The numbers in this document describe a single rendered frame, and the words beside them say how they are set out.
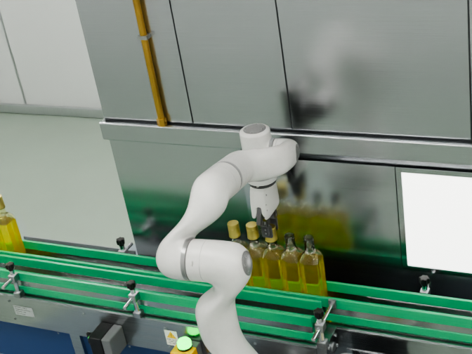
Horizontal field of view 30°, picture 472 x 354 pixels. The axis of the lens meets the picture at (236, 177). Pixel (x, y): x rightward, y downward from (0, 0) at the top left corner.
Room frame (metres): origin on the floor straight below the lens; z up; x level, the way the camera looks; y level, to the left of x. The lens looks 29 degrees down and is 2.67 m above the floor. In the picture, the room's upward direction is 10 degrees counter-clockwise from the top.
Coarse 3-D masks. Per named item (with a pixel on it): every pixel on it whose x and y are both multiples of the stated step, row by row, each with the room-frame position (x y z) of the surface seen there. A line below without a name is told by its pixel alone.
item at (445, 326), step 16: (32, 256) 2.52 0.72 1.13; (128, 272) 2.34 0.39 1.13; (144, 272) 2.31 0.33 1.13; (256, 288) 2.13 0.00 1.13; (336, 304) 2.01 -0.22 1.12; (352, 304) 1.98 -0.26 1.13; (368, 304) 1.96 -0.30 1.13; (336, 320) 2.01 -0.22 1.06; (352, 320) 1.99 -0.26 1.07; (368, 320) 1.96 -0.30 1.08; (384, 320) 1.94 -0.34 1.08; (400, 320) 1.92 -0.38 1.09; (416, 320) 1.90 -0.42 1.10; (432, 320) 1.87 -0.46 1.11; (448, 320) 1.85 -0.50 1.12; (464, 320) 1.83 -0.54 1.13; (448, 336) 1.85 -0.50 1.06; (464, 336) 1.83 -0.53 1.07
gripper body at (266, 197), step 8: (272, 184) 2.11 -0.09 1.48; (256, 192) 2.10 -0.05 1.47; (264, 192) 2.09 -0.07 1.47; (272, 192) 2.12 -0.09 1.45; (256, 200) 2.10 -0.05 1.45; (264, 200) 2.09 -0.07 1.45; (272, 200) 2.12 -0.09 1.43; (256, 208) 2.10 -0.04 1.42; (264, 208) 2.09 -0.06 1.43; (272, 208) 2.12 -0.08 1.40; (264, 216) 2.09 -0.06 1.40
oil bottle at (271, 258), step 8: (280, 248) 2.13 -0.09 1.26; (264, 256) 2.12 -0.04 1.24; (272, 256) 2.11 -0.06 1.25; (280, 256) 2.11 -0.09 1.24; (264, 264) 2.12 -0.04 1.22; (272, 264) 2.11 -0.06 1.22; (280, 264) 2.10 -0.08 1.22; (272, 272) 2.11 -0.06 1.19; (280, 272) 2.10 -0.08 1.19; (272, 280) 2.12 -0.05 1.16; (280, 280) 2.10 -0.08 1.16; (272, 288) 2.12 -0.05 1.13; (280, 288) 2.10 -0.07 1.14
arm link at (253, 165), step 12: (276, 144) 2.10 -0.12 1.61; (288, 144) 2.06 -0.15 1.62; (228, 156) 1.96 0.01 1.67; (240, 156) 1.97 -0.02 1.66; (252, 156) 1.99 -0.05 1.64; (264, 156) 2.00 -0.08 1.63; (276, 156) 2.01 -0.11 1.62; (288, 156) 2.03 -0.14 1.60; (240, 168) 1.91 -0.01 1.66; (252, 168) 1.97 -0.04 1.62; (264, 168) 1.99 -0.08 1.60; (276, 168) 2.00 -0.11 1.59; (288, 168) 2.03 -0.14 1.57; (252, 180) 1.98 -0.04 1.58
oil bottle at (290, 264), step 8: (296, 248) 2.11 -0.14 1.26; (288, 256) 2.09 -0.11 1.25; (296, 256) 2.08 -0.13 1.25; (288, 264) 2.09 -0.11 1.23; (296, 264) 2.07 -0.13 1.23; (288, 272) 2.09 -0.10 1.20; (296, 272) 2.07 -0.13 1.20; (288, 280) 2.09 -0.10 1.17; (296, 280) 2.08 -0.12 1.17; (288, 288) 2.09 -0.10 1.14; (296, 288) 2.08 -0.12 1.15
